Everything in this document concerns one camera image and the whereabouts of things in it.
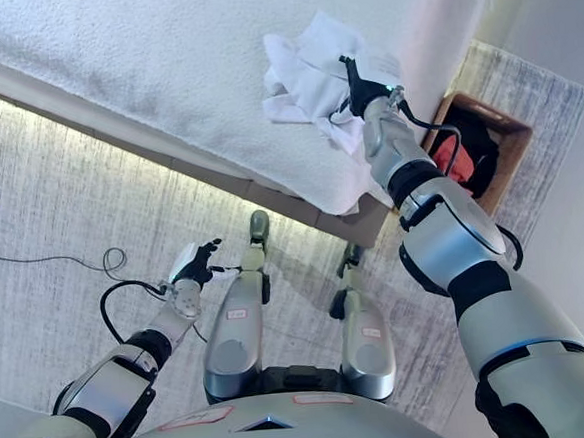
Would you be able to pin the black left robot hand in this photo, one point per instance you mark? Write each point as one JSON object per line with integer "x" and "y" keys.
{"x": 195, "y": 266}

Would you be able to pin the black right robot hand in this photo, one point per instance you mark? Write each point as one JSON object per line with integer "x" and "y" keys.
{"x": 363, "y": 93}

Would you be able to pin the white garment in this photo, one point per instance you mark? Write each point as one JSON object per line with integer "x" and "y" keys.
{"x": 307, "y": 82}

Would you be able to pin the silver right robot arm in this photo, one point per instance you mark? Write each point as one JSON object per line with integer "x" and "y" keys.
{"x": 454, "y": 248}

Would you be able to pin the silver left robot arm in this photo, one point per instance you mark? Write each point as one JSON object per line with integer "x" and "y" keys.
{"x": 108, "y": 382}

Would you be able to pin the brown rectangular basket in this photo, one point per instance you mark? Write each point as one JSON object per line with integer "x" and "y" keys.
{"x": 511, "y": 163}

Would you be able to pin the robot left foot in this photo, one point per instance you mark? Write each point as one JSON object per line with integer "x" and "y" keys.
{"x": 259, "y": 226}

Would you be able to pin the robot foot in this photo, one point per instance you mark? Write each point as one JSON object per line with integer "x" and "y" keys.
{"x": 352, "y": 257}
{"x": 259, "y": 226}

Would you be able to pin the silver left robot leg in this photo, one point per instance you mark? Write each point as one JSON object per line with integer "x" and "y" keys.
{"x": 235, "y": 333}

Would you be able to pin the silver robot leg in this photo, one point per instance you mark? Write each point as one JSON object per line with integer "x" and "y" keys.
{"x": 366, "y": 344}
{"x": 235, "y": 333}

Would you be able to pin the orange garment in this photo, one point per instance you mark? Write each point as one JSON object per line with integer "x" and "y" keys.
{"x": 460, "y": 159}

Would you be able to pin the black garment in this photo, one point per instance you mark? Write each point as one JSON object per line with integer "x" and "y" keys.
{"x": 483, "y": 150}

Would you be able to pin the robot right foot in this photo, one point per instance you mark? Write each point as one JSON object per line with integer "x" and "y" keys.
{"x": 352, "y": 257}

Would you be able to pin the grey streaked rug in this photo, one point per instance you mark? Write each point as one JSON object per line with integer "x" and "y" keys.
{"x": 45, "y": 206}

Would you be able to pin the silver robot torso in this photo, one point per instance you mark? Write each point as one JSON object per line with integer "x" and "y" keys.
{"x": 267, "y": 431}

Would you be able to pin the silver right robot leg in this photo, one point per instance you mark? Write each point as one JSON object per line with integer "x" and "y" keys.
{"x": 366, "y": 344}

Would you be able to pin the white fluffy blanket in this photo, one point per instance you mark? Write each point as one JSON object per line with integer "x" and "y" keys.
{"x": 160, "y": 53}

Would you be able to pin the brown upholstered bed frame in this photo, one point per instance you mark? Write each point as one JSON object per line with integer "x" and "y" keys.
{"x": 357, "y": 224}

